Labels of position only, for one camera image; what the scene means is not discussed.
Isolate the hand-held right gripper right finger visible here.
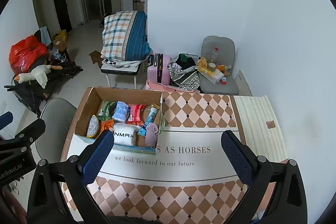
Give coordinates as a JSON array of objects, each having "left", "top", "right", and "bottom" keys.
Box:
[{"left": 221, "top": 130, "right": 307, "bottom": 224}]

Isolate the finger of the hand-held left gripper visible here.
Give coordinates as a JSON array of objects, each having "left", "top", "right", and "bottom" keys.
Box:
[
  {"left": 0, "top": 118, "right": 46, "bottom": 152},
  {"left": 0, "top": 112, "right": 13, "bottom": 130}
]

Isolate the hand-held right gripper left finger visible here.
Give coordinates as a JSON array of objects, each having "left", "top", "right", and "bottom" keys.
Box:
[{"left": 27, "top": 130, "right": 114, "bottom": 224}]

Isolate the yellow silver scrubber packet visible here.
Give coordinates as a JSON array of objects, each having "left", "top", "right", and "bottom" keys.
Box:
[{"left": 87, "top": 115, "right": 101, "bottom": 138}]

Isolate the orange packet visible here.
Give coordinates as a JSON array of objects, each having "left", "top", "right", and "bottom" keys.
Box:
[{"left": 100, "top": 119, "right": 114, "bottom": 139}]

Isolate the green packet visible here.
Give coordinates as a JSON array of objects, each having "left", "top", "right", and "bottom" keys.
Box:
[{"left": 97, "top": 101, "right": 117, "bottom": 121}]

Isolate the light blue packet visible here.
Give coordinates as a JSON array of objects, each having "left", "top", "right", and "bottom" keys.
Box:
[{"left": 112, "top": 101, "right": 131, "bottom": 123}]

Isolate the red packet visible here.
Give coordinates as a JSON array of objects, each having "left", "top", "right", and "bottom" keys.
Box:
[{"left": 126, "top": 105, "right": 149, "bottom": 126}]

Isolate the purple cloth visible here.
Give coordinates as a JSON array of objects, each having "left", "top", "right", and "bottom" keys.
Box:
[{"left": 145, "top": 122, "right": 160, "bottom": 148}]

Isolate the blue white tube packet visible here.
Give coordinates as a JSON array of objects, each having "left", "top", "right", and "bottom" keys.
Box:
[{"left": 137, "top": 104, "right": 160, "bottom": 138}]

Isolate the cardboard box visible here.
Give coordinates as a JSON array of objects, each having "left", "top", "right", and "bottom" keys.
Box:
[{"left": 74, "top": 87, "right": 164, "bottom": 155}]

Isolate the person's left forearm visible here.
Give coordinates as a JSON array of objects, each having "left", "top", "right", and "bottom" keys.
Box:
[{"left": 1, "top": 186, "right": 28, "bottom": 220}]

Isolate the white shell chair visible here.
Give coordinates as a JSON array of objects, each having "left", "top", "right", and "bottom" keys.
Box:
[{"left": 35, "top": 98, "right": 78, "bottom": 161}]

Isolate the black folding cart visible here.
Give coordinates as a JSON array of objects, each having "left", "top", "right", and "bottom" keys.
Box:
[{"left": 4, "top": 60, "right": 84, "bottom": 115}]

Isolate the beige striped mat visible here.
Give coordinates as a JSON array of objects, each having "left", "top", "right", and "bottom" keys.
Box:
[{"left": 233, "top": 95, "right": 289, "bottom": 163}]

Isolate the white goose plush toy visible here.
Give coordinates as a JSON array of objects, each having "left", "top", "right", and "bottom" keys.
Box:
[{"left": 14, "top": 64, "right": 63, "bottom": 88}]

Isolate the red plastic bag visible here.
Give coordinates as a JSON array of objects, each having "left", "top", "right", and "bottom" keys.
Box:
[{"left": 9, "top": 35, "right": 48, "bottom": 75}]

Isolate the white board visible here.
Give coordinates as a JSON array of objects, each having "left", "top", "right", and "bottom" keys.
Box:
[{"left": 235, "top": 70, "right": 252, "bottom": 96}]

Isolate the person's dark clothing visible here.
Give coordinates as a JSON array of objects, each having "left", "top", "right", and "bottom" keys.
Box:
[{"left": 105, "top": 215, "right": 163, "bottom": 224}]

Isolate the checkered table mat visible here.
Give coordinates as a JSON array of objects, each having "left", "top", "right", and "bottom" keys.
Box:
[{"left": 60, "top": 91, "right": 248, "bottom": 220}]

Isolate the white wrapped package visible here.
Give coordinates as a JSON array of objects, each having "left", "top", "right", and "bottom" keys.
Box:
[{"left": 203, "top": 69, "right": 224, "bottom": 84}]

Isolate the white black chair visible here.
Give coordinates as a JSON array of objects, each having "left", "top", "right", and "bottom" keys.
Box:
[{"left": 100, "top": 57, "right": 147, "bottom": 89}]

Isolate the black white patterned bag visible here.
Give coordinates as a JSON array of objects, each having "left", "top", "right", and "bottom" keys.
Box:
[{"left": 167, "top": 53, "right": 201, "bottom": 92}]

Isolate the light blue cloth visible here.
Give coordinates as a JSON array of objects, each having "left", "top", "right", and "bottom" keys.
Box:
[{"left": 39, "top": 27, "right": 52, "bottom": 46}]

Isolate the yellow plastic bag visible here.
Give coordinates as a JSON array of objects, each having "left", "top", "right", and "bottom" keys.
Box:
[{"left": 197, "top": 57, "right": 214, "bottom": 74}]

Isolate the black white checkered cloth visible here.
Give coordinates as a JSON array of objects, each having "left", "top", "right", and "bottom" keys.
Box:
[{"left": 101, "top": 55, "right": 142, "bottom": 67}]

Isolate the pink cloth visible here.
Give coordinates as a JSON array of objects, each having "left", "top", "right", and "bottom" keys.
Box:
[{"left": 146, "top": 81, "right": 200, "bottom": 94}]

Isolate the cardboard piece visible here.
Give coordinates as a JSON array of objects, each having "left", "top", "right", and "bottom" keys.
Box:
[{"left": 89, "top": 50, "right": 104, "bottom": 64}]

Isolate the clear plastic bottle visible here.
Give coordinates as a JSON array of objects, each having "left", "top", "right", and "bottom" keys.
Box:
[{"left": 209, "top": 47, "right": 219, "bottom": 64}]

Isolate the pink suitcase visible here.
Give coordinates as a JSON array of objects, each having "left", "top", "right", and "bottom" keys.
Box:
[{"left": 146, "top": 53, "right": 172, "bottom": 86}]

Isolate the grey chair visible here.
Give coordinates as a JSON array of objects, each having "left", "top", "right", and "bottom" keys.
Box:
[{"left": 198, "top": 35, "right": 239, "bottom": 95}]

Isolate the plaid pillow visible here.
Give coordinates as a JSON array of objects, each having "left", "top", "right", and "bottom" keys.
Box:
[{"left": 101, "top": 11, "right": 138, "bottom": 59}]

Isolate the blue striped quilt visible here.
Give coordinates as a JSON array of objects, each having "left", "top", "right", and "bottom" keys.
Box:
[{"left": 122, "top": 11, "right": 152, "bottom": 60}]

